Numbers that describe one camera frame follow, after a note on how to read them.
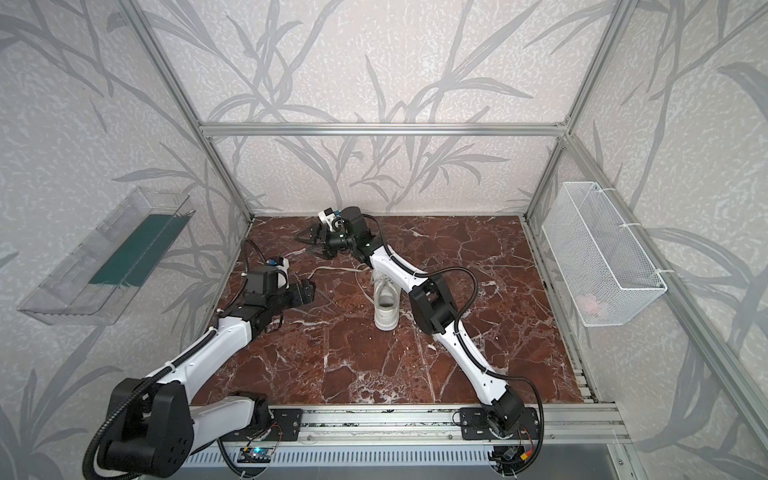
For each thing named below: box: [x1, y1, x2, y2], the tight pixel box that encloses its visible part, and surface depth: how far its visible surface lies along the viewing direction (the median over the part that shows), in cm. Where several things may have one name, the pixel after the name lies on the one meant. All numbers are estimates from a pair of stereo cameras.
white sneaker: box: [372, 268, 401, 332], surface depth 90 cm
